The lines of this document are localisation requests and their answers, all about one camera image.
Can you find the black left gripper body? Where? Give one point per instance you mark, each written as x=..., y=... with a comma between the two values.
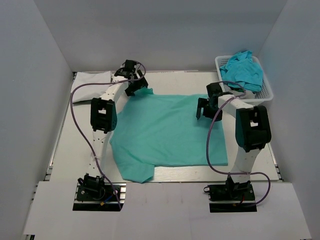
x=140, y=83

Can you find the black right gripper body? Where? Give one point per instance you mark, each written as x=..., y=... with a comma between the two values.
x=209, y=111

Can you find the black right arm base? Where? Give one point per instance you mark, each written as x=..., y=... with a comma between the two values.
x=231, y=197

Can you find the white plastic laundry basket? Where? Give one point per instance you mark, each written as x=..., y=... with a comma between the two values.
x=266, y=93

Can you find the blue t-shirt in basket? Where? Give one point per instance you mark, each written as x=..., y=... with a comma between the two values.
x=241, y=69

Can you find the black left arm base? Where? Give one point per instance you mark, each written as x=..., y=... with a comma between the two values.
x=93, y=194

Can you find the grey t-shirt in basket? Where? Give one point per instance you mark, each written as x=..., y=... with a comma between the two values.
x=249, y=95

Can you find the green t-shirt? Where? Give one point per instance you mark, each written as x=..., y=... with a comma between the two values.
x=155, y=130

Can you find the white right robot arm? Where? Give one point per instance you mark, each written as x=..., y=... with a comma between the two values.
x=252, y=130

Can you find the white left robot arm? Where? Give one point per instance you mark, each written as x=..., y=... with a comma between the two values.
x=103, y=119

